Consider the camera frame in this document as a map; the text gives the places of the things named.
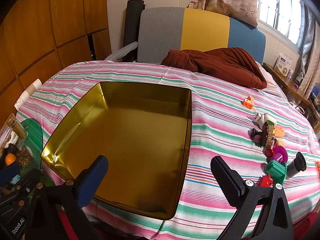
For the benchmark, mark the brown scalp massage comb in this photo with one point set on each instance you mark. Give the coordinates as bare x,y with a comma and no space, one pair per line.
265,135

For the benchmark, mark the grey yellow blue headboard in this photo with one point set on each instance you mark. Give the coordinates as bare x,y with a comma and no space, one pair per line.
205,30

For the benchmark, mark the striped pink green blanket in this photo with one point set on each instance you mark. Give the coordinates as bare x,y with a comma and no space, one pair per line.
225,105

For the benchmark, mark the window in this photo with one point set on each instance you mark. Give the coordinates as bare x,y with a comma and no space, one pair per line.
282,10

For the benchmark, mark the gold metal tin box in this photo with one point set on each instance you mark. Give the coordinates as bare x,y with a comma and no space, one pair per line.
125,142

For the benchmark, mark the magenta perforated silicone piece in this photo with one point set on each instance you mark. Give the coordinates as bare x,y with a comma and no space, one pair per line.
278,156

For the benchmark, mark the wooden wardrobe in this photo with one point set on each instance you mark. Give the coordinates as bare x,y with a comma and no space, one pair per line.
50,30

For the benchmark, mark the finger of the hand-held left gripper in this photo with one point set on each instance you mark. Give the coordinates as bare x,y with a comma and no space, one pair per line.
10,174

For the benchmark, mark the orange plastic mold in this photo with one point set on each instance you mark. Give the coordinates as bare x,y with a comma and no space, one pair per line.
278,132

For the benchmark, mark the yellow oval object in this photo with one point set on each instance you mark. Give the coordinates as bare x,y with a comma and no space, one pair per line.
279,143

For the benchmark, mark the glass jar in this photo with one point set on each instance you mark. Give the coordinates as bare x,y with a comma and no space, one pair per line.
18,128

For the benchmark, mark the black rolled mat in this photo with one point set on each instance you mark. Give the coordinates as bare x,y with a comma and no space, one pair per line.
132,25

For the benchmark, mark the orange ball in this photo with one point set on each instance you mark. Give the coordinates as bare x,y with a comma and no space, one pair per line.
10,159

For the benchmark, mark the brown quilted blanket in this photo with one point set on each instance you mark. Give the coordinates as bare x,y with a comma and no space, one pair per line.
225,65

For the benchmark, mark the orange plastic toy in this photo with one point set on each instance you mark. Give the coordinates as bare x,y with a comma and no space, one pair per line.
317,168

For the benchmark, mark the orange perforated building block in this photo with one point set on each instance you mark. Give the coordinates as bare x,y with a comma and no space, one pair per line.
248,102

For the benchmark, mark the green glass table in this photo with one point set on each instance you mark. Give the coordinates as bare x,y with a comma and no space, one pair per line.
32,135

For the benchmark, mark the green plastic holder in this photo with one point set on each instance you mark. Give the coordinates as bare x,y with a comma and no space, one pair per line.
275,171

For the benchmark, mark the white green plastic device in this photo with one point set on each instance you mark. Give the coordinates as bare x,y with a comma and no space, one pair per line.
265,118

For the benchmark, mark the wooden bedside shelf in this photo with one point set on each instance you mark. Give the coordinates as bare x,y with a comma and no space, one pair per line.
287,85

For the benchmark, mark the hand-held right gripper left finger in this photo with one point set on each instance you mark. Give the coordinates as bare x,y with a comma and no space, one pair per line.
93,180

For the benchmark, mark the grey cylinder with black base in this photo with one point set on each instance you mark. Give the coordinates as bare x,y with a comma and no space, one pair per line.
296,166

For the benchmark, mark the red puzzle piece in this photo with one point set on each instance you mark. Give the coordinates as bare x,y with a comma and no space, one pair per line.
266,181

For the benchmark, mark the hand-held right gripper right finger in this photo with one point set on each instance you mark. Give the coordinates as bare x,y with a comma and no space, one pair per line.
228,182

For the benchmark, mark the small clear jar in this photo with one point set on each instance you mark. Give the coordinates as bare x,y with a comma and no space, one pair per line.
290,73

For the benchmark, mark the white cardboard box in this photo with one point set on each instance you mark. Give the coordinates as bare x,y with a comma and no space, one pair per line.
282,62

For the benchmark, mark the pale patterned curtain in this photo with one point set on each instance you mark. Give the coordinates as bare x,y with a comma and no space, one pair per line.
310,62

